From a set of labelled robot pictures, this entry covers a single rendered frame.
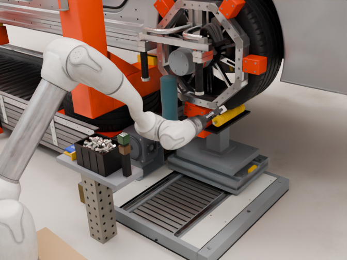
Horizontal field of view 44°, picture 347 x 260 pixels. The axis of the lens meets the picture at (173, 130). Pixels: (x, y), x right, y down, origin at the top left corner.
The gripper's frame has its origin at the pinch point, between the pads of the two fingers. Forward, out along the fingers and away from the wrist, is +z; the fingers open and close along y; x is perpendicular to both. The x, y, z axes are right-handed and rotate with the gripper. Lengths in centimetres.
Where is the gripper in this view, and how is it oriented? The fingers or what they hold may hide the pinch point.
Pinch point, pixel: (220, 110)
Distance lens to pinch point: 211.4
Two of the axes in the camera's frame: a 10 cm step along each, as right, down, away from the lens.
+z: 6.4, -3.6, 6.8
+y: 5.2, -4.6, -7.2
